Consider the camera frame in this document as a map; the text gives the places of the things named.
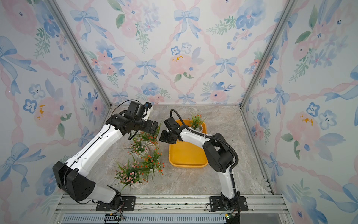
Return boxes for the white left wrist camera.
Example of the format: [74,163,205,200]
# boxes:
[142,102,153,121]

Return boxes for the aluminium left corner post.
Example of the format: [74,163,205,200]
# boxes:
[45,0,112,107]

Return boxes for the aluminium right corner post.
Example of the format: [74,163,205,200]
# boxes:
[240,0,297,110]

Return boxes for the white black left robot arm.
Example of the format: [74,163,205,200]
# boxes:
[53,100,158,211]

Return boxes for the aluminium front rail frame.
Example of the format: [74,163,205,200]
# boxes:
[50,195,293,224]

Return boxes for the pink flower plant front pot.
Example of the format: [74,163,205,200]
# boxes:
[115,159,147,188]

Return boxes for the red flower plant front pot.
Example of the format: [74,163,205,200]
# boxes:
[140,148,165,182]

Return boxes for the yellow plastic storage tray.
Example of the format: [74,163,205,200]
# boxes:
[168,119,209,169]

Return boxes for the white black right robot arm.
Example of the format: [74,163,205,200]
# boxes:
[159,117,241,211]

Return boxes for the pink flower plant pot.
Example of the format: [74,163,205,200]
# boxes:
[115,159,147,188]
[129,138,148,157]

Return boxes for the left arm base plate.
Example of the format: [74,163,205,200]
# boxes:
[96,196,137,212]

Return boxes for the orange flower plant white pot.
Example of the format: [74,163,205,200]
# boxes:
[189,114,205,132]

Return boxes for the aluminium corner post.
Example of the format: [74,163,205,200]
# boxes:
[45,0,112,107]
[240,0,297,110]

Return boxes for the black corrugated right cable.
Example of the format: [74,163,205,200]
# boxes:
[170,109,240,202]

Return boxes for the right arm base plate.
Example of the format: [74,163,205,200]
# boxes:
[208,196,249,212]

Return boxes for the red flower plant pot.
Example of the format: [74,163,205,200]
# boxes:
[139,125,161,146]
[140,148,165,182]

